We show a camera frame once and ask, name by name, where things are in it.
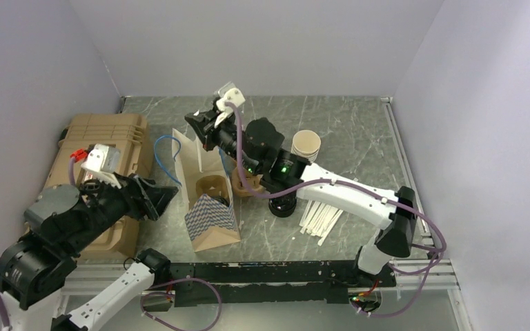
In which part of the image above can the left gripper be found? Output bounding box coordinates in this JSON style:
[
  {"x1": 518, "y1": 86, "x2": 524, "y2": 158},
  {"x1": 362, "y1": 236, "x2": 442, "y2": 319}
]
[{"x1": 66, "y1": 165, "x2": 179, "y2": 252}]

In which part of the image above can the tan hard case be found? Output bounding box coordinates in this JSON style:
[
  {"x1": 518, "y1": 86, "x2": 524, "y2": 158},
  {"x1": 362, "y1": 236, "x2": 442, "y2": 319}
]
[{"x1": 44, "y1": 114, "x2": 153, "y2": 259}]

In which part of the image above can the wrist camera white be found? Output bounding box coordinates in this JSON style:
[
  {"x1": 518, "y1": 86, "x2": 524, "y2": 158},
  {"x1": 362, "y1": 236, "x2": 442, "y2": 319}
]
[
  {"x1": 68, "y1": 143, "x2": 122, "y2": 189},
  {"x1": 214, "y1": 81, "x2": 246, "y2": 128}
]

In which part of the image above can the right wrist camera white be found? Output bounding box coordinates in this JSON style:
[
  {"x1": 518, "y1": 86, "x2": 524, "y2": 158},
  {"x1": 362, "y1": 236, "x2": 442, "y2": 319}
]
[{"x1": 214, "y1": 81, "x2": 246, "y2": 128}]

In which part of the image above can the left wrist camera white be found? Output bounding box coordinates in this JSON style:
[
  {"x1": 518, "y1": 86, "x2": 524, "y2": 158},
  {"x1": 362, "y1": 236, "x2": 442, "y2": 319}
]
[{"x1": 68, "y1": 143, "x2": 122, "y2": 189}]

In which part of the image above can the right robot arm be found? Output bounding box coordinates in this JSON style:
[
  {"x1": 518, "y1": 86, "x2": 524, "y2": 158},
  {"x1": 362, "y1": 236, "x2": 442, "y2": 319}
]
[{"x1": 184, "y1": 110, "x2": 417, "y2": 286}]

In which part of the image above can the stack of black lids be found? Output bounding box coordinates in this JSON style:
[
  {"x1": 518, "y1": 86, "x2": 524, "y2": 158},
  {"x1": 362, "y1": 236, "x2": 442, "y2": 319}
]
[{"x1": 268, "y1": 197, "x2": 297, "y2": 218}]

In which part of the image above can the cardboard cup carrier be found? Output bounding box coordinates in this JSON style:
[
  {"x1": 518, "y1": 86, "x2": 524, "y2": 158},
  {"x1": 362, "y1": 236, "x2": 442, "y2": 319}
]
[
  {"x1": 195, "y1": 175, "x2": 230, "y2": 201},
  {"x1": 231, "y1": 166, "x2": 266, "y2": 198}
]

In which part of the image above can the pile of wrapped straws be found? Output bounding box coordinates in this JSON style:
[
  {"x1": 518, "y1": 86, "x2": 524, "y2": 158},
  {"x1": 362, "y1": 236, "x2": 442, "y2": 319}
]
[{"x1": 299, "y1": 200, "x2": 344, "y2": 246}]

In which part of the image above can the stack of paper cups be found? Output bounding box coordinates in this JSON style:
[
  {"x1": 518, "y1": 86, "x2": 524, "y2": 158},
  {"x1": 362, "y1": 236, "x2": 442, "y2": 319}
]
[{"x1": 291, "y1": 130, "x2": 321, "y2": 163}]

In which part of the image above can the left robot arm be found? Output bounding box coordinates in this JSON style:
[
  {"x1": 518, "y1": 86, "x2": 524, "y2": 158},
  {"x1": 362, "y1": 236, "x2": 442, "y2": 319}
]
[{"x1": 0, "y1": 174, "x2": 178, "y2": 330}]

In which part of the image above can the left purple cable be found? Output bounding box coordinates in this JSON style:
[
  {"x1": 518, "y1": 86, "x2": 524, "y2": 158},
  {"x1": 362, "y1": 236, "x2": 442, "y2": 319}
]
[{"x1": 0, "y1": 267, "x2": 224, "y2": 331}]

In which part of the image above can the purple cable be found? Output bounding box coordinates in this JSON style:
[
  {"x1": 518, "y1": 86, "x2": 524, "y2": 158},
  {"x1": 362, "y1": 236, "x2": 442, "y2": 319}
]
[
  {"x1": 224, "y1": 101, "x2": 448, "y2": 319},
  {"x1": 0, "y1": 267, "x2": 224, "y2": 331}
]

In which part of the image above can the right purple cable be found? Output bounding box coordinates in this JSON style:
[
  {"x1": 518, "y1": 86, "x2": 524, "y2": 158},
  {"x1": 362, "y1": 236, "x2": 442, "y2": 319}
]
[{"x1": 224, "y1": 101, "x2": 448, "y2": 319}]

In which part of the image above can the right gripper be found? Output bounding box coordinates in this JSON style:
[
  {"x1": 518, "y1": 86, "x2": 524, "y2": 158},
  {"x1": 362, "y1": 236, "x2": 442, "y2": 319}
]
[{"x1": 185, "y1": 110, "x2": 259, "y2": 176}]

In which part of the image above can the patterned paper bag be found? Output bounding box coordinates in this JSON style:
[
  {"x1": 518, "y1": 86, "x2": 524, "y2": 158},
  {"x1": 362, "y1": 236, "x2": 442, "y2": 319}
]
[{"x1": 153, "y1": 129, "x2": 241, "y2": 252}]

